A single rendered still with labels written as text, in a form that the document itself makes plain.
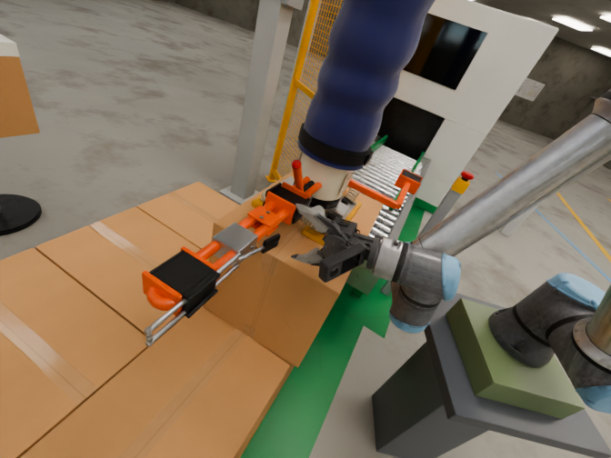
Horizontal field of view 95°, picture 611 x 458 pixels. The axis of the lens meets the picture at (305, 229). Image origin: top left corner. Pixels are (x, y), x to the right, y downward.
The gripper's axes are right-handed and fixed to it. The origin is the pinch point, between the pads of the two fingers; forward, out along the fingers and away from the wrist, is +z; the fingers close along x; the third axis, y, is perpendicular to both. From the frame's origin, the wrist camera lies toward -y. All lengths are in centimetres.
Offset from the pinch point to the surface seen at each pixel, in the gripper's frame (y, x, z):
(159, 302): -31.7, 4.0, 6.5
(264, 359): -3, -51, 5
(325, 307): 1.3, -21.2, -11.3
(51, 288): -20, -36, 75
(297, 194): 12.1, 3.8, 4.1
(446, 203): 120, -33, -46
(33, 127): 30, -9, 155
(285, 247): 7.3, -10.8, 4.4
